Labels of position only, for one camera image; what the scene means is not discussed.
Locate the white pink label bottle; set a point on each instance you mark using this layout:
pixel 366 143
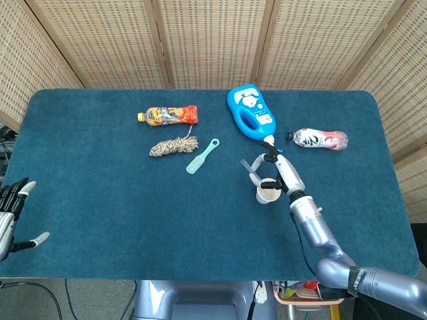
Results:
pixel 320 139

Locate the mint green scrub brush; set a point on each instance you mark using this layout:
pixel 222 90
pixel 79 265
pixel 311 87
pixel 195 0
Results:
pixel 197 165

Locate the blue plush table cloth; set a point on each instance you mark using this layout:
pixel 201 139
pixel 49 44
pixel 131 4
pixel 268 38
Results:
pixel 133 216

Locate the woven bamboo folding screen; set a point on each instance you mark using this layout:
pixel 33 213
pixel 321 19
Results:
pixel 213 33

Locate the blue detergent bottle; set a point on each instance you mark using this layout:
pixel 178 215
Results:
pixel 263 128

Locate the white paper cup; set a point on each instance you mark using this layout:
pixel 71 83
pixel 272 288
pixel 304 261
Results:
pixel 267 196

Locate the transparent plastic straw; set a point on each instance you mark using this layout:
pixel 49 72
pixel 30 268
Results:
pixel 246 166

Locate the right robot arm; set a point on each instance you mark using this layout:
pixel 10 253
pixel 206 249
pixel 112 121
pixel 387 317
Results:
pixel 320 236

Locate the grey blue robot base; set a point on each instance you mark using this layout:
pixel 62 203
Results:
pixel 200 300

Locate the orange label drink bottle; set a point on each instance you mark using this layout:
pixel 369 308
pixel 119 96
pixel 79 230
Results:
pixel 170 115

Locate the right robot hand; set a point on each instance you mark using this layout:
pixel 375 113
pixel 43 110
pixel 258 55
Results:
pixel 290 173

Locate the pink plastic basket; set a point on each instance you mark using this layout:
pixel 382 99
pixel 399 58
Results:
pixel 300 298

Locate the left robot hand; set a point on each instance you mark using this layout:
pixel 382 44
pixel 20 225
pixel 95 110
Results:
pixel 6 226

